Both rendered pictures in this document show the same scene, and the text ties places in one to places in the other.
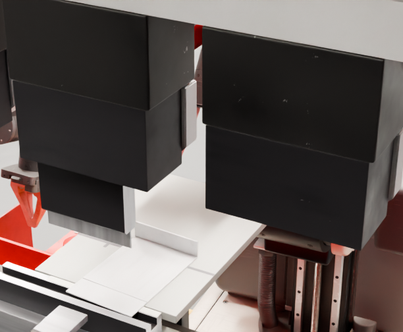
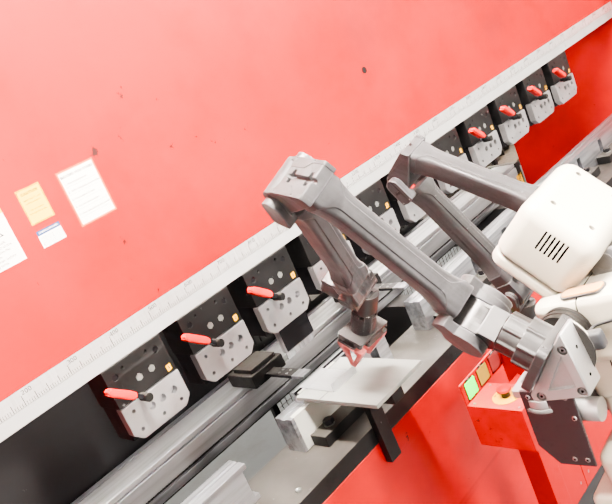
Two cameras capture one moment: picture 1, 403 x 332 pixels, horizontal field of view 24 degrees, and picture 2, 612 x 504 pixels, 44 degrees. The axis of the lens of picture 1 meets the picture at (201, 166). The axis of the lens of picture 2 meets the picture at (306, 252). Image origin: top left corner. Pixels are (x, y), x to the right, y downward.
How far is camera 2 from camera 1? 215 cm
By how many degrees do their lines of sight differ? 101
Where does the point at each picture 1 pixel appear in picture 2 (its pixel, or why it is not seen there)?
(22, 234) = not seen: hidden behind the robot
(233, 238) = (347, 397)
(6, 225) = not seen: hidden behind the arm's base
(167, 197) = (391, 370)
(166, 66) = (238, 296)
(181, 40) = (242, 290)
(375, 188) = (186, 366)
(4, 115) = (314, 290)
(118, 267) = (332, 374)
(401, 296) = not seen: outside the picture
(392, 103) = (173, 339)
